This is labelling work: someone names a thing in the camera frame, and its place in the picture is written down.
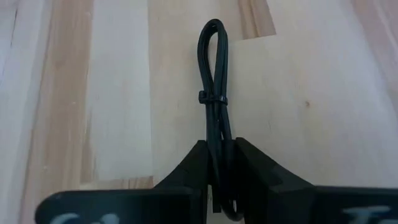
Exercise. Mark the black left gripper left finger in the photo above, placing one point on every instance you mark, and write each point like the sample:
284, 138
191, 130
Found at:
140, 205

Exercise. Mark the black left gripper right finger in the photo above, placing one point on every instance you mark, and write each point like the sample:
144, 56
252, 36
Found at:
295, 205

